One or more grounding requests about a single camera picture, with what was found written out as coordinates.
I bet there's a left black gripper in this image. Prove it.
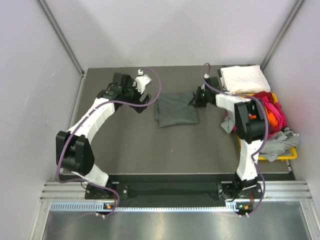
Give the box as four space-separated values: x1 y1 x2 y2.
121 78 151 113

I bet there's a dark grey t shirt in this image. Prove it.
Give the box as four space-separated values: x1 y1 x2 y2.
154 91 199 128

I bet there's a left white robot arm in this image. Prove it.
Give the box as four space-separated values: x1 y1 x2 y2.
55 70 152 199

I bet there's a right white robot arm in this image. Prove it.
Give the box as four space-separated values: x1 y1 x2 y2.
189 74 269 202

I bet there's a folded white t shirt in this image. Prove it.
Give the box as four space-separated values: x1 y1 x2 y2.
220 65 271 94

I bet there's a dark red t shirt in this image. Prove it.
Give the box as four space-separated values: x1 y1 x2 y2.
251 91 275 106

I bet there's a pink t shirt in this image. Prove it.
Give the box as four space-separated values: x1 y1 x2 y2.
221 100 288 139

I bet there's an orange t shirt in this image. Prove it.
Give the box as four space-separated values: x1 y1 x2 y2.
265 107 278 127

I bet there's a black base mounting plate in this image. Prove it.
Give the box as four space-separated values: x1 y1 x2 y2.
84 173 266 208

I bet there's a light grey t shirt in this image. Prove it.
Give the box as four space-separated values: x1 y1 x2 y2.
220 116 301 163

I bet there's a yellow plastic basket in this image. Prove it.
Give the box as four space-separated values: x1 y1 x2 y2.
236 92 299 162

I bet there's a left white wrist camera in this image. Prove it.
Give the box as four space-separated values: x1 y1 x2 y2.
132 69 152 94

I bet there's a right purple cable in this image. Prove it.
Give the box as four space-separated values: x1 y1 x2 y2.
201 62 271 217

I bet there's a left aluminium corner post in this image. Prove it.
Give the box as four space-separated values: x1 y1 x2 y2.
36 0 87 78

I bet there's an aluminium corner post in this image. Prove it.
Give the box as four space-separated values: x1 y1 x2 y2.
260 0 306 71
36 0 87 78

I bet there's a slotted grey cable duct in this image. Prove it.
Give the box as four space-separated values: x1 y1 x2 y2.
50 201 250 213

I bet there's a right aluminium corner post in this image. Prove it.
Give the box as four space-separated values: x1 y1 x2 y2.
260 0 306 71

